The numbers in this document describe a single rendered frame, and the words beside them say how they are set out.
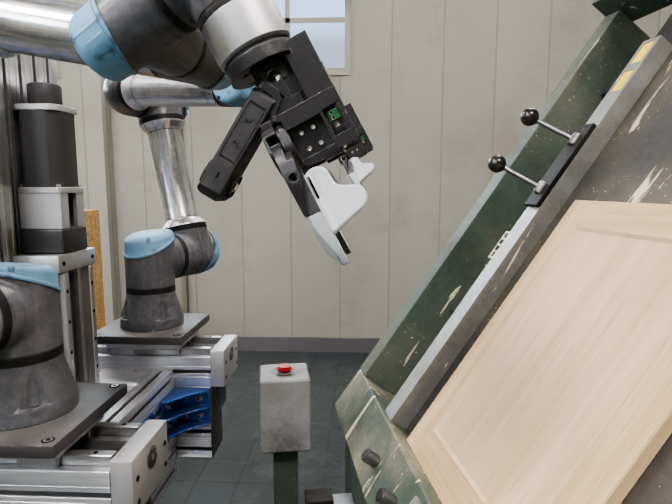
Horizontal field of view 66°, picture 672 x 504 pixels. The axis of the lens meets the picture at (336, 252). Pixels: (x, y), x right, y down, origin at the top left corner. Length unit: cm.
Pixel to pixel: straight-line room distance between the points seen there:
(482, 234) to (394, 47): 311
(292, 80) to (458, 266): 90
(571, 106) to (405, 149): 284
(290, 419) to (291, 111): 92
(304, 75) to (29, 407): 63
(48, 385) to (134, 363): 48
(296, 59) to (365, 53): 379
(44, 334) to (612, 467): 77
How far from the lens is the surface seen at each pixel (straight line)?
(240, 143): 50
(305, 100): 48
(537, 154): 140
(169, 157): 143
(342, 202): 47
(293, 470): 138
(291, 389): 125
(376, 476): 104
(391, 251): 422
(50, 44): 80
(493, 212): 135
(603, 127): 120
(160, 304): 131
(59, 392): 90
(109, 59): 58
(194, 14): 54
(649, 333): 77
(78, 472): 88
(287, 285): 430
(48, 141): 111
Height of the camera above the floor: 138
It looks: 7 degrees down
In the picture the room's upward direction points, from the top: straight up
